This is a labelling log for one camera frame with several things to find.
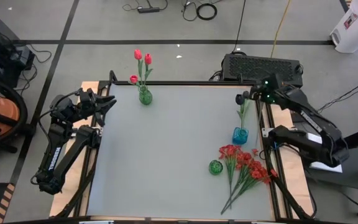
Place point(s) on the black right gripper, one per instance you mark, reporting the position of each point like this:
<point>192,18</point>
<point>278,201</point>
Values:
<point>270,90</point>

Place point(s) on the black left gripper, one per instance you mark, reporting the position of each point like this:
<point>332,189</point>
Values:
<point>89,102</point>

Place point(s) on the red artificial tulip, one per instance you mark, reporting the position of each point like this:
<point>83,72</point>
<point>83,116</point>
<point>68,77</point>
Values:
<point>138,54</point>
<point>148,59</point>
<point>134,79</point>

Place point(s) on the red carnation spray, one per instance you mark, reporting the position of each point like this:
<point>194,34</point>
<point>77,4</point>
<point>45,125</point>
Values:
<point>259,174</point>
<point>228,152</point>
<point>244,162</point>

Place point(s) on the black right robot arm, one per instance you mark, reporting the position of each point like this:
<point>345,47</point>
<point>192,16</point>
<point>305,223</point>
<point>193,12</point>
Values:
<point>315,124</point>

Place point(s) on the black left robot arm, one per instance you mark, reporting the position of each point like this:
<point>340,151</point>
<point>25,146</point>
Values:
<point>53,155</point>

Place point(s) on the tall green glass vase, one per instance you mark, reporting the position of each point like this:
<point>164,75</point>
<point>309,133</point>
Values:
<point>145,96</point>

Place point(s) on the blue glass vase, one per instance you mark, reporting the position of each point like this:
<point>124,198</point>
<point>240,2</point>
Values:
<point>240,137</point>

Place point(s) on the squat green glass vase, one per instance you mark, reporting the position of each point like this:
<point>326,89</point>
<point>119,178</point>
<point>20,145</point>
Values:
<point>215,167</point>

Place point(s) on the black computer case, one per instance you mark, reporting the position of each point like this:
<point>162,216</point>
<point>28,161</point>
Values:
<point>244,67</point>

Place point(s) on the wooden table side board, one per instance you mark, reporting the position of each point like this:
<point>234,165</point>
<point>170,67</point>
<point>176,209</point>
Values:
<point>300,193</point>
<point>73,186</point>

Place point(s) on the white paper sheet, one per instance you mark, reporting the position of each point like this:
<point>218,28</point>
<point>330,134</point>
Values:
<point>325,168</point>

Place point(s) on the orange vacuum cleaner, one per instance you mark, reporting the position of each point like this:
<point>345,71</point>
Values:
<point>2,112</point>

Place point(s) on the black power strip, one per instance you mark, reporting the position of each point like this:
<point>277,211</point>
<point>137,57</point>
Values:
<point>148,9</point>

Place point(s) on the white bin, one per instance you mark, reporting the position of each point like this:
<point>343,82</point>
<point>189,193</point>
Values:
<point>356,28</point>

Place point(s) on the black cart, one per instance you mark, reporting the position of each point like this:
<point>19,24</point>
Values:
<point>357,174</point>

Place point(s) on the black table frame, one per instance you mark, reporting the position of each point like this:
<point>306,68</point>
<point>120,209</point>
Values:
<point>182,83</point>

